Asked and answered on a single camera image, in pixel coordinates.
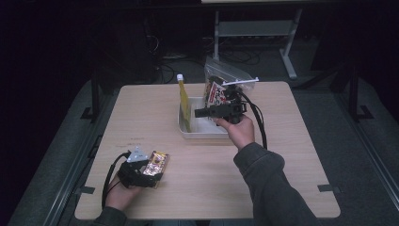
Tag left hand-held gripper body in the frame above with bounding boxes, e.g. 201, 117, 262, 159
117, 146, 165, 190

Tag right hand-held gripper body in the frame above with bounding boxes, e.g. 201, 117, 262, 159
194, 76, 260, 125

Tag small gold snack packet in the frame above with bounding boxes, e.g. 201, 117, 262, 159
142, 150, 170, 179

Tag clear bag of dark seaweed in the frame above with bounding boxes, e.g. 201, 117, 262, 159
202, 56, 256, 110

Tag white plastic container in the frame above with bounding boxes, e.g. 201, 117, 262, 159
177, 95, 244, 140

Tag yellow spouted pouch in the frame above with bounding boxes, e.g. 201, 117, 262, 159
176, 73, 193, 134

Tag person's right hand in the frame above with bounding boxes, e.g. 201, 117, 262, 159
215, 114, 256, 152

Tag person's left hand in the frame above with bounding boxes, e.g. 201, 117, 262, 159
104, 174, 143, 212

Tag grey tape strip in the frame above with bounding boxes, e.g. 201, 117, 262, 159
316, 184, 343, 194
74, 186, 96, 196

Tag black metal stand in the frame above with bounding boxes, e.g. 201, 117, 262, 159
346, 64, 375, 123
80, 69, 102, 123

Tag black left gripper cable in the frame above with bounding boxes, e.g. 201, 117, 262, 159
101, 151, 132, 209

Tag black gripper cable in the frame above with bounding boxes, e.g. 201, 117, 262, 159
238, 89, 269, 151
101, 151, 132, 209

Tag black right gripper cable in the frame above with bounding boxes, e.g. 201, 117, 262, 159
238, 89, 269, 151

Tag black floor cables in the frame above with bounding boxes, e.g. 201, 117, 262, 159
154, 45, 263, 85

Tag white metal desk frame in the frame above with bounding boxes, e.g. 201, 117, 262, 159
200, 0, 318, 81

